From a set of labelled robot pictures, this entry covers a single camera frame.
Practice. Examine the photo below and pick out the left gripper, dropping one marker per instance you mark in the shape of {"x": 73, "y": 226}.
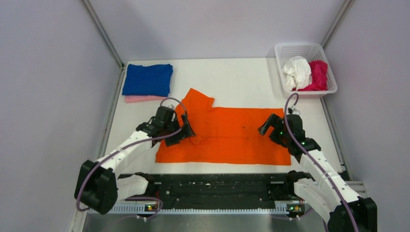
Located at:
{"x": 188, "y": 132}

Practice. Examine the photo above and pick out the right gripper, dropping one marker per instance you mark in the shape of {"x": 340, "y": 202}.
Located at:
{"x": 273, "y": 120}

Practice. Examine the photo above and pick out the orange t shirt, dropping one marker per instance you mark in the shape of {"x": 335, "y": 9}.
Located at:
{"x": 224, "y": 135}

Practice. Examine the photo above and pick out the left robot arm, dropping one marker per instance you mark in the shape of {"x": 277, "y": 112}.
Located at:
{"x": 99, "y": 185}

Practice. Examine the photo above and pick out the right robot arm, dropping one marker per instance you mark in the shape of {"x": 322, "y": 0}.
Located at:
{"x": 341, "y": 208}

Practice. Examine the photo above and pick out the white t shirt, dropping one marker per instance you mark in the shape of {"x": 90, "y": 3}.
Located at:
{"x": 297, "y": 73}

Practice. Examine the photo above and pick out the folded blue t shirt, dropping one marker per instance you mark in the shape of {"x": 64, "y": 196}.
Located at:
{"x": 154, "y": 80}

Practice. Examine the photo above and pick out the folded pink t shirt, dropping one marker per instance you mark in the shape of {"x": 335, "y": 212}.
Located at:
{"x": 135, "y": 98}

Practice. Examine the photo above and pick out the magenta t shirt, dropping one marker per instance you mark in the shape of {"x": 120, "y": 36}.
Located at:
{"x": 319, "y": 76}

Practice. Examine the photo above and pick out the white plastic basket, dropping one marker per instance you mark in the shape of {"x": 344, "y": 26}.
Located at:
{"x": 311, "y": 52}

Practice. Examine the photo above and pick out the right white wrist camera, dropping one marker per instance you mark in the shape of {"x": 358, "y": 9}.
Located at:
{"x": 293, "y": 111}

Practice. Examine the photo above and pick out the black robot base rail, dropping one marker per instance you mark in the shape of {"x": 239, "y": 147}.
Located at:
{"x": 219, "y": 194}

